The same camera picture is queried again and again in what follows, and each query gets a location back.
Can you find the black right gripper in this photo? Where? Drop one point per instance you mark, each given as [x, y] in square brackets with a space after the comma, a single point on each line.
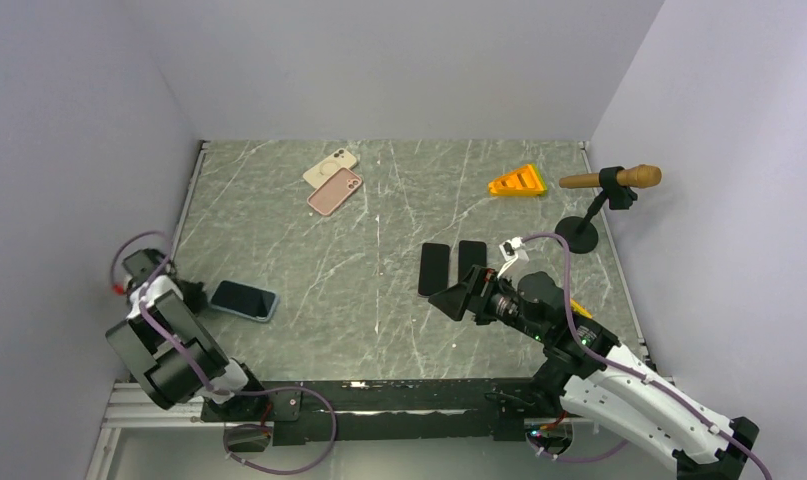
[474, 292]

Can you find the black phone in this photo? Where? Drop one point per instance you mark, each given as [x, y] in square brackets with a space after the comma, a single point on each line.
[470, 253]

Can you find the pink phone case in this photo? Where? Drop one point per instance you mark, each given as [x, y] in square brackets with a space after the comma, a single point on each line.
[340, 186]

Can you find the beige phone case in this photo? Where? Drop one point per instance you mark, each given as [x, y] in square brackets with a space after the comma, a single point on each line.
[318, 174]

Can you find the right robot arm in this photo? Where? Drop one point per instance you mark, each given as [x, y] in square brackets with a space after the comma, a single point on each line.
[588, 372]

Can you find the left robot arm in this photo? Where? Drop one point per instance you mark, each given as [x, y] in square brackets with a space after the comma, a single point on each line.
[162, 343]

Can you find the yellow grid toy block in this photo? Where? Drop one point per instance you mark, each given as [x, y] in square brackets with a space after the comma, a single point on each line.
[576, 307]

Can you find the orange triangular toy block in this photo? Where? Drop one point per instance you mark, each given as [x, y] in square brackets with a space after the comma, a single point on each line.
[525, 181]

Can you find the brown microphone on stand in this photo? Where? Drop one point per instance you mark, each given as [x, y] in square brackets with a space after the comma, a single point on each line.
[616, 189]

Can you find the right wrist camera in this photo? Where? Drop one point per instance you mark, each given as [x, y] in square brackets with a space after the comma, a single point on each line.
[515, 258]

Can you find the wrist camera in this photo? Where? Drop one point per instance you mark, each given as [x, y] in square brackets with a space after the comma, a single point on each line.
[515, 258]
[129, 281]

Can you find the black base frame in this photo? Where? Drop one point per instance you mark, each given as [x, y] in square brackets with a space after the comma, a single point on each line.
[503, 409]

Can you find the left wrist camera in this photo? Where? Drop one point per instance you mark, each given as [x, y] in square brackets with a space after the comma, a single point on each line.
[129, 281]

